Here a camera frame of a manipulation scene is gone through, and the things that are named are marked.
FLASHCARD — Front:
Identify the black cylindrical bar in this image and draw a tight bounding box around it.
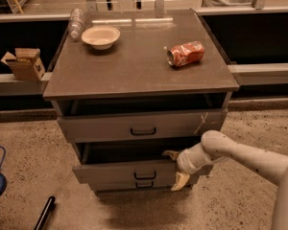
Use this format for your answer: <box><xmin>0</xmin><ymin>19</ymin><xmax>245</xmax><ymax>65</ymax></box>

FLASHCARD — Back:
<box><xmin>34</xmin><ymin>195</ymin><xmax>56</xmax><ymax>230</ymax></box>

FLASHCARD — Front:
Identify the grey drawer cabinet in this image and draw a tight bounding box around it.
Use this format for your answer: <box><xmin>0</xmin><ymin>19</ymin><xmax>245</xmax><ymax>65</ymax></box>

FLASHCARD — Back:
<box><xmin>42</xmin><ymin>9</ymin><xmax>240</xmax><ymax>196</ymax></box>

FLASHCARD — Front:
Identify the crushed red soda can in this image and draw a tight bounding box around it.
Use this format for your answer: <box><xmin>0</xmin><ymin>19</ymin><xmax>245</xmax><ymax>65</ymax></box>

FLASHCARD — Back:
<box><xmin>167</xmin><ymin>41</ymin><xmax>204</xmax><ymax>67</ymax></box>

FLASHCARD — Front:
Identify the clear plastic water bottle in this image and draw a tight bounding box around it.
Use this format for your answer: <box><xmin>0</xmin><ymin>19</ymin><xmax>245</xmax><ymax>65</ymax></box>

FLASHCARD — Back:
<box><xmin>68</xmin><ymin>8</ymin><xmax>84</xmax><ymax>39</ymax></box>

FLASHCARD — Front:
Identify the white paper bowl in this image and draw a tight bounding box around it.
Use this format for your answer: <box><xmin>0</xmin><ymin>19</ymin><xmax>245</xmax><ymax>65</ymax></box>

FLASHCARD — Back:
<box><xmin>82</xmin><ymin>26</ymin><xmax>120</xmax><ymax>50</ymax></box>

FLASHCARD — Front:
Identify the grey top drawer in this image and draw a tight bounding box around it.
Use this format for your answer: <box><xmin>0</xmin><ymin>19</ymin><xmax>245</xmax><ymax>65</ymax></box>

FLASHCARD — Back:
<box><xmin>58</xmin><ymin>108</ymin><xmax>228</xmax><ymax>143</ymax></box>

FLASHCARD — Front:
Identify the open cardboard box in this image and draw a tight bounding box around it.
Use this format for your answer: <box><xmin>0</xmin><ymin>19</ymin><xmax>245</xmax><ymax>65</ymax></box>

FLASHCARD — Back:
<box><xmin>1</xmin><ymin>48</ymin><xmax>45</xmax><ymax>81</ymax></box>

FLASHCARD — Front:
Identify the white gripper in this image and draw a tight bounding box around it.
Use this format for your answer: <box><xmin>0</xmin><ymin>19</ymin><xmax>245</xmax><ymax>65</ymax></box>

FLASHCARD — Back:
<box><xmin>162</xmin><ymin>144</ymin><xmax>214</xmax><ymax>192</ymax></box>

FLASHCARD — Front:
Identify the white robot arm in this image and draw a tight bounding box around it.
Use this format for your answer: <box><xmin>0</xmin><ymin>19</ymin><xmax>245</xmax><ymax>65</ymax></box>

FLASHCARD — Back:
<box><xmin>162</xmin><ymin>130</ymin><xmax>288</xmax><ymax>230</ymax></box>

